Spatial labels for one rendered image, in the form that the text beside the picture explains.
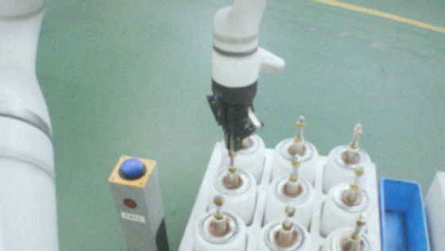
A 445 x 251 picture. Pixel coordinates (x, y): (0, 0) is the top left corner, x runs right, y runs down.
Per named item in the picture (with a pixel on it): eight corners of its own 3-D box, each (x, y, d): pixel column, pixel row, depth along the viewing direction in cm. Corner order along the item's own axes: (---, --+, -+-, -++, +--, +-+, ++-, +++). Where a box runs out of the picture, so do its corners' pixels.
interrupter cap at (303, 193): (318, 191, 80) (319, 189, 80) (292, 211, 76) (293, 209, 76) (290, 171, 85) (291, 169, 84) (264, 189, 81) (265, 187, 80)
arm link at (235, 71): (287, 71, 68) (290, 37, 64) (235, 94, 62) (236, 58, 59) (249, 51, 74) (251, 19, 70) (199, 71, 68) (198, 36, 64)
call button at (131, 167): (139, 181, 74) (137, 173, 72) (118, 178, 74) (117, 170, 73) (146, 167, 77) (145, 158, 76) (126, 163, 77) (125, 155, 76)
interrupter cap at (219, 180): (235, 164, 86) (235, 161, 86) (259, 185, 82) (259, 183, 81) (205, 179, 83) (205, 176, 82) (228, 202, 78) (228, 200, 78)
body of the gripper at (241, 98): (199, 67, 67) (201, 114, 73) (234, 90, 62) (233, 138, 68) (235, 54, 71) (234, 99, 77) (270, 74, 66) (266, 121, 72)
